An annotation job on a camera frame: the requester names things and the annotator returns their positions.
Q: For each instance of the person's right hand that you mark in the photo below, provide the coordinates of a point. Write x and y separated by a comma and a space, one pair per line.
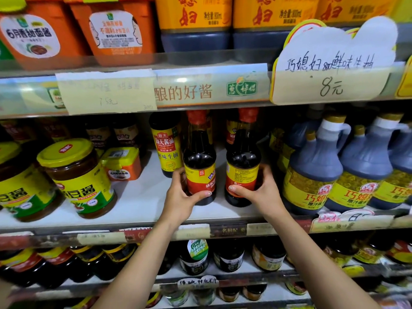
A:
267, 199

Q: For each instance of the person's left hand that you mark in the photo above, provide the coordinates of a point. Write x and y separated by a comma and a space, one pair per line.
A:
177, 205

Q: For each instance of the vinegar bottle red cap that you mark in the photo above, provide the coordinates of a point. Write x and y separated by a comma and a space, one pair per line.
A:
98, 135
126, 135

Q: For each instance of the person's left forearm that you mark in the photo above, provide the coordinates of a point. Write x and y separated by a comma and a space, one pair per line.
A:
138, 270

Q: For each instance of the person's right forearm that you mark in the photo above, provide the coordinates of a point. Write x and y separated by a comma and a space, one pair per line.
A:
322, 267

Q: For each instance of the row of olive label bottles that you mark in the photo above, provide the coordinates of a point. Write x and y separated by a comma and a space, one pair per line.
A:
309, 176

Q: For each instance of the row of large dark bottles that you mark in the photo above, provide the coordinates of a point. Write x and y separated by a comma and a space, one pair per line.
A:
194, 257

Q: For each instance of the handwritten white price tag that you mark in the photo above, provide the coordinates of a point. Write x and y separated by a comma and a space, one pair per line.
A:
198, 282

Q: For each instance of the small cloud shaped price sign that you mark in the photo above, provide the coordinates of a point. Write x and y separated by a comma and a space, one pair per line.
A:
351, 225

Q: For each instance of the row of short sauce jars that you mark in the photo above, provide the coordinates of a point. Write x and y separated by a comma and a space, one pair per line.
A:
228, 294

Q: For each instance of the large cloud shaped price sign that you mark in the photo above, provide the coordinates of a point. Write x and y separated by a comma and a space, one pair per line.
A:
331, 83

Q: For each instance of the yellow hanging price sign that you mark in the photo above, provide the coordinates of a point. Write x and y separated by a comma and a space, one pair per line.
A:
406, 83

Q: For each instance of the large jug orange label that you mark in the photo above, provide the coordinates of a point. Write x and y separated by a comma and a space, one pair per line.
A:
354, 9
193, 12
273, 12

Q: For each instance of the green tub yellow lid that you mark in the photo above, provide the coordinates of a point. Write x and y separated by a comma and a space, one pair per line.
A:
4, 51

